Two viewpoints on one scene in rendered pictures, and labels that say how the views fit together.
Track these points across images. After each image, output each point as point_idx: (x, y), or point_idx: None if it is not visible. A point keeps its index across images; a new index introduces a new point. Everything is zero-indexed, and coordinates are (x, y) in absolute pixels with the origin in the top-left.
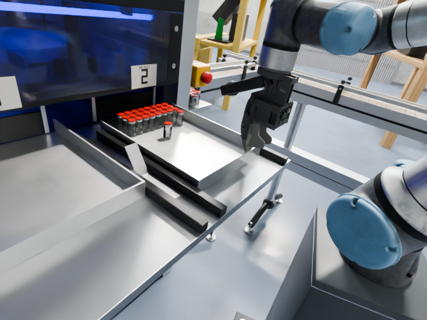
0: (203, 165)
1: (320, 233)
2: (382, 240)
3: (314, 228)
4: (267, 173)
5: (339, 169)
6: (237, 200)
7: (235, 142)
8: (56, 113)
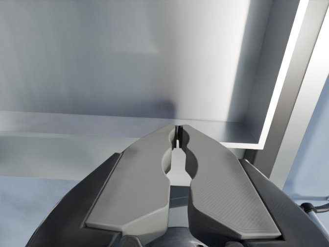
0: (34, 41)
1: (173, 211)
2: None
3: (185, 199)
4: (170, 176)
5: None
6: (31, 173)
7: (269, 22)
8: None
